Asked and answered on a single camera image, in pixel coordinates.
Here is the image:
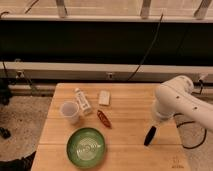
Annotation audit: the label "clear plastic cup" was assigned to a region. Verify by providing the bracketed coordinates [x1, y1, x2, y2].
[60, 101, 80, 124]

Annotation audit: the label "black floor cables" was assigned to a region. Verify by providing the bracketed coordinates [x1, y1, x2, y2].
[173, 112, 208, 150]

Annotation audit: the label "wooden table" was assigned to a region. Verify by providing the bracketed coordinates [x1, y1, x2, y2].
[32, 83, 190, 171]

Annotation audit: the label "white eraser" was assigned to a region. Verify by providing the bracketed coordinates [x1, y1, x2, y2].
[98, 90, 110, 106]

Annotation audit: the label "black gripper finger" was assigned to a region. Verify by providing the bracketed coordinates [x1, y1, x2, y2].
[144, 126, 157, 146]

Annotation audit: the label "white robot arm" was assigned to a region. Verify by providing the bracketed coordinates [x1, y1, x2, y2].
[144, 75, 213, 146]

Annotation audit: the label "white tube bottle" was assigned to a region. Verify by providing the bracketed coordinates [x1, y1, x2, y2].
[75, 88, 92, 115]

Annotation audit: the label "green ceramic plate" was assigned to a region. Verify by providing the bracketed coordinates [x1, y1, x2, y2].
[66, 127, 106, 169]

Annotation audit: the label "black hanging cable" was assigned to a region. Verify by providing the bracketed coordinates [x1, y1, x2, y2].
[126, 12, 165, 82]

